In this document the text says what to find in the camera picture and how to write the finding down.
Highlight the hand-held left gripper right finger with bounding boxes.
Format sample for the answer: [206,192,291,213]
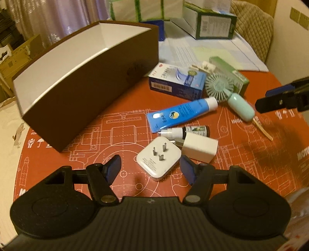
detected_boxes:
[180,155,257,205]

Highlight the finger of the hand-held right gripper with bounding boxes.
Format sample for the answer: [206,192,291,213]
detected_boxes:
[255,90,309,114]
[265,77,309,97]

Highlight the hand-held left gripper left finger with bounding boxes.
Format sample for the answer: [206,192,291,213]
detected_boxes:
[45,154,121,207]

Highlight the white square plug adapter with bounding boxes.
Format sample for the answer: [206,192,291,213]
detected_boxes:
[138,138,181,182]

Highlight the brown storage box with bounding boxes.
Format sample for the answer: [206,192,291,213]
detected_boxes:
[12,20,160,153]

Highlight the white hair clip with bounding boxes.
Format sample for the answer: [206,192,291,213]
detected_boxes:
[189,61,216,72]

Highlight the blue medicine box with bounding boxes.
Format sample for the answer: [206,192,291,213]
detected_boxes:
[148,62,207,100]

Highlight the white charger block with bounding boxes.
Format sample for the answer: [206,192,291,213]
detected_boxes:
[181,133,219,163]

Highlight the wooden stick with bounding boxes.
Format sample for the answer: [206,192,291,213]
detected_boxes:
[252,117,274,141]

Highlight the mint handheld fan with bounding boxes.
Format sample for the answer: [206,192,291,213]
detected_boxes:
[205,73,256,122]

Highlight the small dark spray bottle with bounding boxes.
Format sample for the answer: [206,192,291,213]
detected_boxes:
[158,125,210,146]

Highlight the small green box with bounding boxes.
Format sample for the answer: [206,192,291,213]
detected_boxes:
[209,56,250,95]

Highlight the orange printed mat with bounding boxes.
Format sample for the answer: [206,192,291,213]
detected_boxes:
[16,70,309,213]

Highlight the blue ointment tube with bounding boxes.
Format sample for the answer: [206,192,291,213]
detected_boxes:
[146,97,218,133]

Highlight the beige quilted cushion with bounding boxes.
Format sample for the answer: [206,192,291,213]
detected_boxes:
[229,0,274,64]

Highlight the plaid cloth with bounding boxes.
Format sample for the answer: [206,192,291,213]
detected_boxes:
[158,31,269,73]

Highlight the dark green carton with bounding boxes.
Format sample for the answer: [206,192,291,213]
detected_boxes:
[182,0,237,40]

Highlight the white embroidered cloth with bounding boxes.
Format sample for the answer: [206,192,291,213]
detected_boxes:
[0,97,32,232]

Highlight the large blue box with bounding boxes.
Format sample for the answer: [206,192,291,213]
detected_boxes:
[141,19,166,41]

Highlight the cardboard box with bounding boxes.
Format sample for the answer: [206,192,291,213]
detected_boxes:
[0,34,42,99]

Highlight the green wrapped tissue pack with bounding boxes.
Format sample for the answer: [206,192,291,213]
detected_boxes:
[110,0,186,22]

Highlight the light patterned curtain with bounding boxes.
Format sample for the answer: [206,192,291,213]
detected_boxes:
[5,0,111,46]

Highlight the dark rack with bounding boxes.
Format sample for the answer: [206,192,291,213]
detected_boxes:
[0,13,17,49]

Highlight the wall switch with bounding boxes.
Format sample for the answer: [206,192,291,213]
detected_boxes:
[290,7,309,25]

